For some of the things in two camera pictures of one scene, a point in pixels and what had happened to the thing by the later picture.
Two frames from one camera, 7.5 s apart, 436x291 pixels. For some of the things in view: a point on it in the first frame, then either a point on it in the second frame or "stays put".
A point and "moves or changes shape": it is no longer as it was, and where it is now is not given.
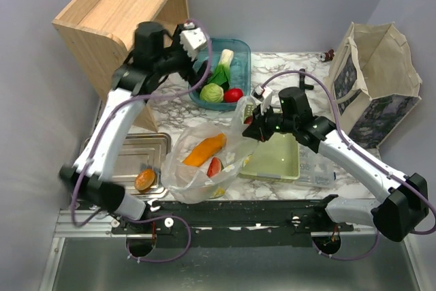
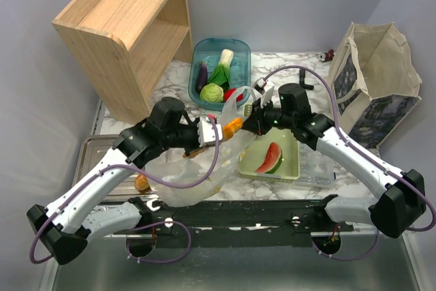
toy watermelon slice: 215,167 -> 273,159
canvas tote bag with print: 374,81 stays put
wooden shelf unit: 101,26 stays put
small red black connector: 327,56 stays put
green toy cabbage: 212,93 stays put
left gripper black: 191,73 -> 195,126
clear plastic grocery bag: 203,157 moves or changes shape
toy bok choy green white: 221,75 stays put
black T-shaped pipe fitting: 304,86 stays put
